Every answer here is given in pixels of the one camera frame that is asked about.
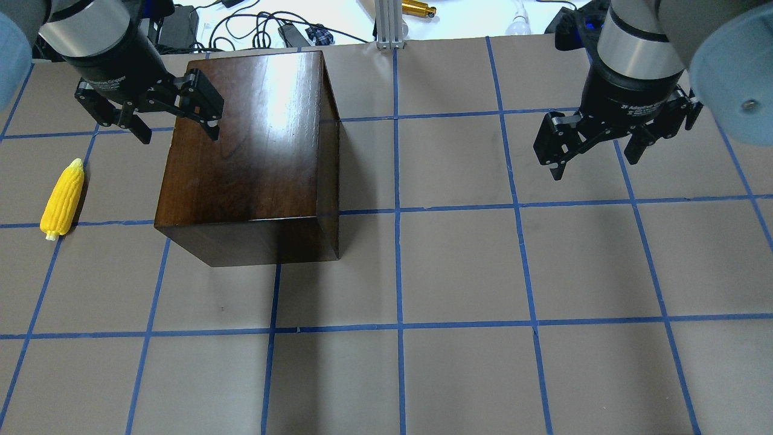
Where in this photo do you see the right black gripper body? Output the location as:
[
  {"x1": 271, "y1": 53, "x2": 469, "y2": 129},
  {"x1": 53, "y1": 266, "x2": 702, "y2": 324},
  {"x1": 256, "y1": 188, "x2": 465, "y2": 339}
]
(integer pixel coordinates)
[{"x1": 578, "y1": 63, "x2": 694, "y2": 127}]

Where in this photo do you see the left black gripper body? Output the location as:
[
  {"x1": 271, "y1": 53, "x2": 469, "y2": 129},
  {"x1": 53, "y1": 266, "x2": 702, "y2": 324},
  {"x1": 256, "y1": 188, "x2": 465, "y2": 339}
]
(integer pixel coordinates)
[{"x1": 63, "y1": 24, "x2": 175, "y2": 111}]

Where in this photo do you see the yellow toy corn cob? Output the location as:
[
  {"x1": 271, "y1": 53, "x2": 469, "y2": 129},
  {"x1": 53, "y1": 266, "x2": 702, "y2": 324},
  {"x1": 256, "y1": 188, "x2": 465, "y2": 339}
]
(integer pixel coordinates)
[{"x1": 39, "y1": 158, "x2": 85, "y2": 242}]

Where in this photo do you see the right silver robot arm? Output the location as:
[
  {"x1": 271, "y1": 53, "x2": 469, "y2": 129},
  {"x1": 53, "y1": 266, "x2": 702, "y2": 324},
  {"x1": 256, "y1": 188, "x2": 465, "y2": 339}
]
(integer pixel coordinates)
[{"x1": 533, "y1": 1, "x2": 772, "y2": 181}]

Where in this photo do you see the dark brown wooden drawer cabinet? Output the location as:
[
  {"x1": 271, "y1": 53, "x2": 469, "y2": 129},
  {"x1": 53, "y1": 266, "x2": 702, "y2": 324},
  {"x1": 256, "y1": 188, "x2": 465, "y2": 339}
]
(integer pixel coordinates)
[{"x1": 154, "y1": 51, "x2": 341, "y2": 267}]

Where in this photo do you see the black power adapter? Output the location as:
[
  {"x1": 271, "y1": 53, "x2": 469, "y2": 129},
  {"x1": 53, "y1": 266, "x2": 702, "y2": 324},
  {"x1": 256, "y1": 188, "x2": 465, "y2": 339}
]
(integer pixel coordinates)
[{"x1": 156, "y1": 5, "x2": 199, "y2": 50}]

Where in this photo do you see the white light bulb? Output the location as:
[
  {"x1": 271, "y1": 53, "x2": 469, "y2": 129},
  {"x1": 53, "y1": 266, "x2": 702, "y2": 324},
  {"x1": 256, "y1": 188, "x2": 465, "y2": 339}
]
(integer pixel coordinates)
[{"x1": 505, "y1": 0, "x2": 532, "y2": 36}]

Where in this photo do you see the brass cylinder tool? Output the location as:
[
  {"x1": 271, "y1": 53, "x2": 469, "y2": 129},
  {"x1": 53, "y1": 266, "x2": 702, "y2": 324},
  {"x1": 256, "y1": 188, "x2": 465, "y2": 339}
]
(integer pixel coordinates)
[{"x1": 401, "y1": 0, "x2": 437, "y2": 19}]

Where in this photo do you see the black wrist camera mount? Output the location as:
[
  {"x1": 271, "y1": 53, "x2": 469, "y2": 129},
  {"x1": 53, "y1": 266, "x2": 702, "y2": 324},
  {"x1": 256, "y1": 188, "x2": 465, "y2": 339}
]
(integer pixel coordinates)
[{"x1": 544, "y1": 1, "x2": 611, "y2": 51}]

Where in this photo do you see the black cable bundle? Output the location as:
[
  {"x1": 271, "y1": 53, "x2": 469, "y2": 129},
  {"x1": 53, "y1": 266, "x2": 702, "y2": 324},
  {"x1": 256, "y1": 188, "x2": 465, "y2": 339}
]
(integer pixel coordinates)
[{"x1": 205, "y1": 0, "x2": 369, "y2": 51}]

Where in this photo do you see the aluminium frame post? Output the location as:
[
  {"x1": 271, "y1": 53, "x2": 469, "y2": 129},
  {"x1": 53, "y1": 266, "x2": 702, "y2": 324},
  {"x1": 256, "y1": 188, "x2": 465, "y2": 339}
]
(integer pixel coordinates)
[{"x1": 374, "y1": 0, "x2": 404, "y2": 50}]

